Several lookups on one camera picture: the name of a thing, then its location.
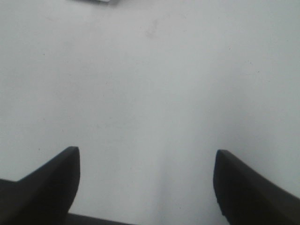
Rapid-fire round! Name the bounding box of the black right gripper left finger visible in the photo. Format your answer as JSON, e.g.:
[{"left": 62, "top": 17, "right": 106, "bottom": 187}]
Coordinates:
[{"left": 0, "top": 146, "right": 80, "bottom": 225}]

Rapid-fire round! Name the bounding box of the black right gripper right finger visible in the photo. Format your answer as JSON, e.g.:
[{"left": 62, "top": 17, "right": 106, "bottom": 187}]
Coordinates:
[{"left": 213, "top": 150, "right": 300, "bottom": 225}]

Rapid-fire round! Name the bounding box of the white microwave oven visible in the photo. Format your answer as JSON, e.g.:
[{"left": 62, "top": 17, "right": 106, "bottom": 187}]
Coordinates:
[{"left": 79, "top": 0, "right": 119, "bottom": 4}]

